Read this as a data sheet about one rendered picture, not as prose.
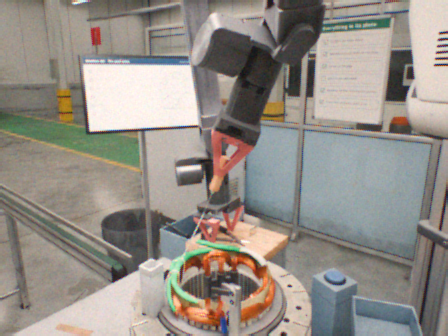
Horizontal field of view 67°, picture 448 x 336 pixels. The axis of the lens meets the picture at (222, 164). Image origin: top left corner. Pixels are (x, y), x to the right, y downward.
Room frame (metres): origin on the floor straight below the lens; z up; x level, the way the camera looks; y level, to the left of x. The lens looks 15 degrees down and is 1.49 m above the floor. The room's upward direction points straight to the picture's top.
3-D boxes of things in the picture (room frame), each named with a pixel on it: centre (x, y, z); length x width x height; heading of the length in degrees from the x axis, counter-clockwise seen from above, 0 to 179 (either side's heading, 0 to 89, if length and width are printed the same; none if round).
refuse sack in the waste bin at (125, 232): (2.08, 0.60, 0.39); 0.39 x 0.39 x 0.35
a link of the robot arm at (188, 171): (0.78, 0.05, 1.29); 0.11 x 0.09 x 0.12; 103
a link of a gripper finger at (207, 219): (0.77, 0.02, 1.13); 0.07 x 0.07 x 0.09; 54
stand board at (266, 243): (0.82, -0.04, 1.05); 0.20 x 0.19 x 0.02; 53
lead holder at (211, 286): (0.41, 0.00, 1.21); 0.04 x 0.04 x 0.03; 56
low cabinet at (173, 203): (3.27, 0.31, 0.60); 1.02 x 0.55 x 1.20; 50
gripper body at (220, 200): (0.80, 0.01, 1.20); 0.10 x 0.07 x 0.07; 144
